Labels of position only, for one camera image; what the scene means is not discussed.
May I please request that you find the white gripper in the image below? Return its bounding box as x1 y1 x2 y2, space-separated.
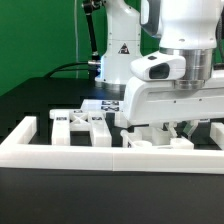
123 76 224 138

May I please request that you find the white chair seat part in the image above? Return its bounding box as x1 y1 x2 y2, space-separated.
120 127 194 150

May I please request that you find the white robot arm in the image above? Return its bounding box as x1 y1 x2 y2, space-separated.
115 0 224 128

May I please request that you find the white chair back part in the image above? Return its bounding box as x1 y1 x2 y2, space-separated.
49 109 112 147

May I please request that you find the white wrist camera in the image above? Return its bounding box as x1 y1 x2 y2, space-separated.
130 51 186 81

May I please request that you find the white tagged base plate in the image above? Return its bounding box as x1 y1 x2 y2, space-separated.
81 99 123 114

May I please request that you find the black cable on table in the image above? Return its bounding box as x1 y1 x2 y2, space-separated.
43 61 90 79

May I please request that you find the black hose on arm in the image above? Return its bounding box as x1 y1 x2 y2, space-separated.
81 0 102 68

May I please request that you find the white U-shaped fence frame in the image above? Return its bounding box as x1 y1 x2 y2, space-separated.
0 116 224 174

